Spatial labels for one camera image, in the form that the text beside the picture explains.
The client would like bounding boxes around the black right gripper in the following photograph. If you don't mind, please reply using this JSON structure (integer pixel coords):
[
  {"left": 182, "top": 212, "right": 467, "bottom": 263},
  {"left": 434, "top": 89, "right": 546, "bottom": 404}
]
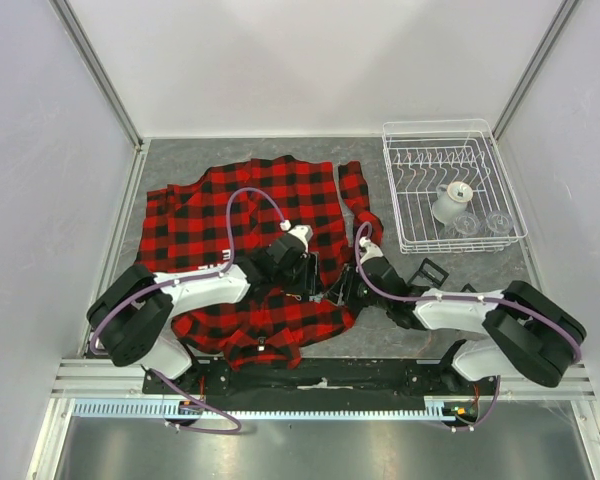
[{"left": 322, "top": 263, "right": 389, "bottom": 310}]

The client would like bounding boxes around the red black plaid shirt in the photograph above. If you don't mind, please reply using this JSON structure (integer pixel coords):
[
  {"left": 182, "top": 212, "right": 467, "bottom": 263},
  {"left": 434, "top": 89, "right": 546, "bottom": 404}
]
[{"left": 136, "top": 155, "right": 383, "bottom": 370}]

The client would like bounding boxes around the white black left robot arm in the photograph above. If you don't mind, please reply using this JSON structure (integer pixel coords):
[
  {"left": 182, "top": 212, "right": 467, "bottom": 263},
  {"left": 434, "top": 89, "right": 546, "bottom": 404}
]
[{"left": 86, "top": 225, "right": 313, "bottom": 393}]

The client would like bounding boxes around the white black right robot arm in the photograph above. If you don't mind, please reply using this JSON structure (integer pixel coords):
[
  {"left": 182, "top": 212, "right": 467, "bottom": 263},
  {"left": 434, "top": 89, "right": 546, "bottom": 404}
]
[{"left": 324, "top": 243, "right": 587, "bottom": 394}]

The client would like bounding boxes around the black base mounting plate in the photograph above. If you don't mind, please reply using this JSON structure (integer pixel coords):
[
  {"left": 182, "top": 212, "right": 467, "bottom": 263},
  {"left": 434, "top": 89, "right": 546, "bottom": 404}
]
[{"left": 142, "top": 355, "right": 501, "bottom": 399}]

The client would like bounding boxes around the clear glass cup left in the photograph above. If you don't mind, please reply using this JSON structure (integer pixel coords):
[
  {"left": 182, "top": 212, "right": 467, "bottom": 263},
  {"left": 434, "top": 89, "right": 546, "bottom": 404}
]
[{"left": 451, "top": 212, "right": 481, "bottom": 239}]

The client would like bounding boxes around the clear glass cup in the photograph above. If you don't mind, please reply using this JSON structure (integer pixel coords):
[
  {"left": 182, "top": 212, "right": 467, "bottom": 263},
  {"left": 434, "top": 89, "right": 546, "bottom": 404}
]
[
  {"left": 451, "top": 212, "right": 481, "bottom": 239},
  {"left": 485, "top": 210, "right": 514, "bottom": 237}
]

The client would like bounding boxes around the grey ceramic teapot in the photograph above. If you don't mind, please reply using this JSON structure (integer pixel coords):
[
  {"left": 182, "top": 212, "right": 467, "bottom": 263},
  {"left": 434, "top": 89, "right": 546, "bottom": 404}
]
[{"left": 431, "top": 181, "right": 474, "bottom": 225}]

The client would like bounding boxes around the clear glass cup right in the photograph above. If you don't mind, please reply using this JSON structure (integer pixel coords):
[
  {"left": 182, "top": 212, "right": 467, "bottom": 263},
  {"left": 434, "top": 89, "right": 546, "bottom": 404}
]
[{"left": 485, "top": 210, "right": 514, "bottom": 237}]

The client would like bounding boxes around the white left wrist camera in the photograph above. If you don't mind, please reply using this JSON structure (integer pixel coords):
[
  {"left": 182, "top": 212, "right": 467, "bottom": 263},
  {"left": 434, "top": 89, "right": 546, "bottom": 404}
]
[{"left": 279, "top": 220, "right": 313, "bottom": 250}]

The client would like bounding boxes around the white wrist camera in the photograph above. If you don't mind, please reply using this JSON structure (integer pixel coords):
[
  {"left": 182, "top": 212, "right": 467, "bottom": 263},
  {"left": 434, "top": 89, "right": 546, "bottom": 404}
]
[
  {"left": 279, "top": 220, "right": 313, "bottom": 250},
  {"left": 357, "top": 237, "right": 384, "bottom": 264}
]

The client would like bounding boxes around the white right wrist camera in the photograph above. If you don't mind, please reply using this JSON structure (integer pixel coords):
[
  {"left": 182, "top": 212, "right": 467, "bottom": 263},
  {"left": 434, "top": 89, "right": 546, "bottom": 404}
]
[{"left": 357, "top": 237, "right": 384, "bottom": 264}]

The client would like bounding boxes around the black wire frame stand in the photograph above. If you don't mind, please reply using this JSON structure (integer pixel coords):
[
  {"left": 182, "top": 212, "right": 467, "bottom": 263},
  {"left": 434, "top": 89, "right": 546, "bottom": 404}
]
[{"left": 406, "top": 258, "right": 476, "bottom": 297}]

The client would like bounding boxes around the light blue cable duct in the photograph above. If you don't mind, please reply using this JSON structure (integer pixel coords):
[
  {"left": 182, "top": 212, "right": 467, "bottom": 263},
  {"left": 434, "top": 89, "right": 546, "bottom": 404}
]
[{"left": 73, "top": 398, "right": 455, "bottom": 421}]

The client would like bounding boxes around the white wire dish rack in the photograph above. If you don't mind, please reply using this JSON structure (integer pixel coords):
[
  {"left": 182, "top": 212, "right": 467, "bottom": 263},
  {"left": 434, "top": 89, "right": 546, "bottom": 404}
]
[{"left": 382, "top": 118, "right": 528, "bottom": 254}]

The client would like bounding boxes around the aluminium frame post left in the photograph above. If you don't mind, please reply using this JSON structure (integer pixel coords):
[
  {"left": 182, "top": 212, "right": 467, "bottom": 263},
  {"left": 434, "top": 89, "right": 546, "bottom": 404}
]
[{"left": 49, "top": 0, "right": 144, "bottom": 150}]

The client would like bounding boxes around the aluminium frame post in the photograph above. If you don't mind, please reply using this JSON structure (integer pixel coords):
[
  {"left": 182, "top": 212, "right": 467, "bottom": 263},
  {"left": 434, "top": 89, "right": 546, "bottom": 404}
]
[
  {"left": 492, "top": 0, "right": 581, "bottom": 140},
  {"left": 49, "top": 0, "right": 144, "bottom": 150}
]

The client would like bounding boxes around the aluminium frame post right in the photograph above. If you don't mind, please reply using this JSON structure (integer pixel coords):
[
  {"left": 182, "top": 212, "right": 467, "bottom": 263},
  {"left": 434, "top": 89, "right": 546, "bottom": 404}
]
[{"left": 492, "top": 0, "right": 581, "bottom": 140}]

